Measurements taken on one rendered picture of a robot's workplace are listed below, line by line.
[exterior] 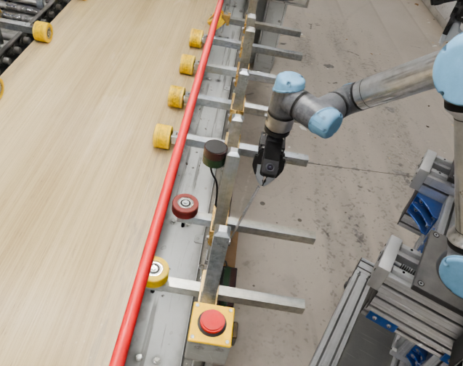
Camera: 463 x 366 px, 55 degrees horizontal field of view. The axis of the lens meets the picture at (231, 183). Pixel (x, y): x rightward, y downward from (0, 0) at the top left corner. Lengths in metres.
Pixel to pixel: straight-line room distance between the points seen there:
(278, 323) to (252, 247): 0.45
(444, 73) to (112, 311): 0.86
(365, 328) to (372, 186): 1.24
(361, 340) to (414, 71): 1.30
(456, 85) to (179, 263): 1.05
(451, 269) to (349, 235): 1.71
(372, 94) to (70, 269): 0.86
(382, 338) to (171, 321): 1.02
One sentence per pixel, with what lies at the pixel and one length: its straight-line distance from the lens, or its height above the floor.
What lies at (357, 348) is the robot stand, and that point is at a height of 0.21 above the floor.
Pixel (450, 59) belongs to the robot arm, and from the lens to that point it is 0.85.
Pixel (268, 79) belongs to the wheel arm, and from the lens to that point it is 1.90.
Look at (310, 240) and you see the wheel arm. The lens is 1.40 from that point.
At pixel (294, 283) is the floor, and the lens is 2.36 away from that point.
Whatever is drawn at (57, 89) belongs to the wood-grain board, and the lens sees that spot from 1.81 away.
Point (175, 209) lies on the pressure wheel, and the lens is 1.32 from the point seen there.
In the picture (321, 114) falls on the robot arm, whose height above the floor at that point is 1.32.
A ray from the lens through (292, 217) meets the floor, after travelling 2.64.
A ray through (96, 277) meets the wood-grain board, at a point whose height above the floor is 0.90.
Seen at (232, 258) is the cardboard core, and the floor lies 0.08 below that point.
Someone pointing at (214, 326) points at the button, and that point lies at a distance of 0.74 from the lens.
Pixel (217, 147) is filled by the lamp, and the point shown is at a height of 1.17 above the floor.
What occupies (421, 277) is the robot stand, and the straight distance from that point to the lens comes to 1.21.
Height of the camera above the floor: 1.88
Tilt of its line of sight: 43 degrees down
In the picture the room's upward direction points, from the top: 12 degrees clockwise
